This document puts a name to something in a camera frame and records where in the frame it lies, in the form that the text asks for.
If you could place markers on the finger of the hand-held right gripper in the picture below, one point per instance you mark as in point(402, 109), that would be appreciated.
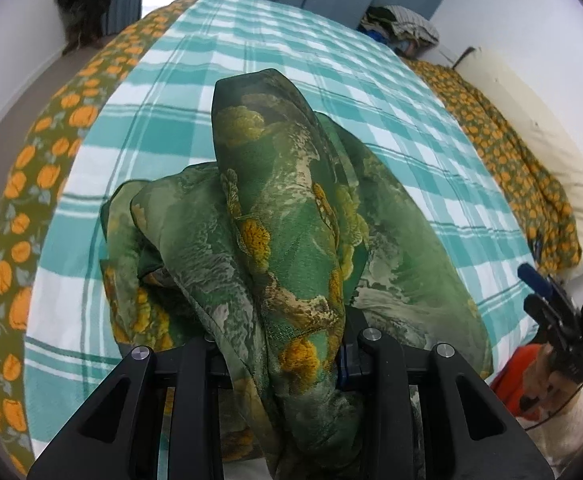
point(536, 280)
point(546, 312)

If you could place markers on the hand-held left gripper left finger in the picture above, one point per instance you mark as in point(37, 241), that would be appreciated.
point(196, 375)

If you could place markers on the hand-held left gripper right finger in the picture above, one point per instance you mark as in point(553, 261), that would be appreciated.
point(381, 375)

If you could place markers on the green landscape print jacket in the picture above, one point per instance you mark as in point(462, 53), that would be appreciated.
point(281, 220)

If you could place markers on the pile of clothes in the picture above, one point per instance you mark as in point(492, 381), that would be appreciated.
point(406, 22)

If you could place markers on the dark hanging clothes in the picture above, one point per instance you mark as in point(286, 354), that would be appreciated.
point(84, 5)

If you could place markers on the orange white fleece cloth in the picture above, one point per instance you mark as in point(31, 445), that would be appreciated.
point(516, 380)

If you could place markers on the cream pillow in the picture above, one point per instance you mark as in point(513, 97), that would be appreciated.
point(571, 170)

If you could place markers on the orange floral bedsheet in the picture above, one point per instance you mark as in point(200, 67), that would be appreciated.
point(16, 260)

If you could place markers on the teal plaid blanket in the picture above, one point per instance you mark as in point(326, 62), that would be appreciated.
point(281, 35)

